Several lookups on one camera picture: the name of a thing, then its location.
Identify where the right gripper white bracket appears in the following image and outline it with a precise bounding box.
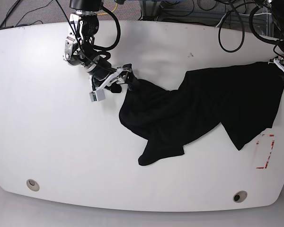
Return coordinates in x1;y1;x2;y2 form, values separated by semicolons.
88;63;139;93

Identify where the black t-shirt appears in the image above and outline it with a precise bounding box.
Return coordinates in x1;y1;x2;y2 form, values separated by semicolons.
119;62;284;166

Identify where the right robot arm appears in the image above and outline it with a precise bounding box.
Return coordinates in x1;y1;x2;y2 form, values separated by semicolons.
64;0;139;94

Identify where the red tape rectangle marking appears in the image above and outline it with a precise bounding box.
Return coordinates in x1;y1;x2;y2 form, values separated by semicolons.
252;134;276;169

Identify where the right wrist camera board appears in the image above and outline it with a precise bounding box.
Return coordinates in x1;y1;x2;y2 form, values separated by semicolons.
89;90;106;102

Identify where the white cable on floor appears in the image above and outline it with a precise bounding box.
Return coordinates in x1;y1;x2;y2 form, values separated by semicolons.
214;10;273;28

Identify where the yellow cable on floor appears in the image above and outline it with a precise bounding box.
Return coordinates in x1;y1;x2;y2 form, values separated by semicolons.
98;3;119;16

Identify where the aluminium frame stand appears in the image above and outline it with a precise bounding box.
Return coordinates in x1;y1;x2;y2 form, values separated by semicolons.
139;0;161;21

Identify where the left table cable grommet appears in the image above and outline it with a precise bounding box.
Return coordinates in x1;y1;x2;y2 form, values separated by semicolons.
27;179;40;192

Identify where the table cable grommet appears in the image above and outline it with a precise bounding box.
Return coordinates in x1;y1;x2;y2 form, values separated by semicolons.
233;191;248;203
27;179;40;192

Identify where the right table cable grommet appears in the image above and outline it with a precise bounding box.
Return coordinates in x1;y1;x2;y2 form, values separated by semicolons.
233;191;248;203

